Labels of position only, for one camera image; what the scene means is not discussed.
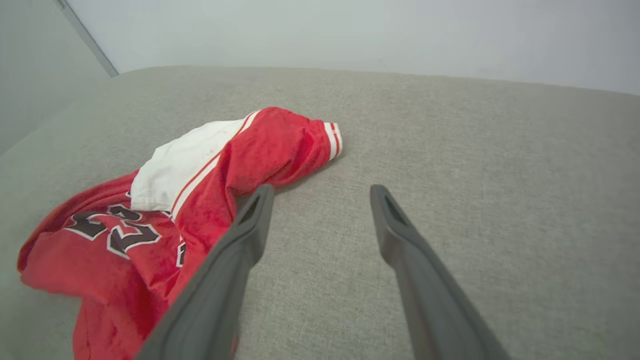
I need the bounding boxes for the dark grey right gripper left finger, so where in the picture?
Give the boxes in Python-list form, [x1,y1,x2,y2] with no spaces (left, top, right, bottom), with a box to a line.
[135,184,276,360]

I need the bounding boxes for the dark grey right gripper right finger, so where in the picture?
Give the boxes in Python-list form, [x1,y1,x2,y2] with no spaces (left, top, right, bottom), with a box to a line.
[370,184,511,360]

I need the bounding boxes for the red white basketball jersey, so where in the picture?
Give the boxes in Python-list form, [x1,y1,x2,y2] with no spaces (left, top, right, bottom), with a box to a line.
[17,106,344,360]

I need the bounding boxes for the beige grey fabric sofa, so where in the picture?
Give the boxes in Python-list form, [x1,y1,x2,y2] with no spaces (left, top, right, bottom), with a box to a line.
[0,65,640,360]

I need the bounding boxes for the grey wall trim strip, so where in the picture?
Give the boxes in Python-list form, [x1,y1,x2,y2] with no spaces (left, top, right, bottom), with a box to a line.
[55,0,120,77]

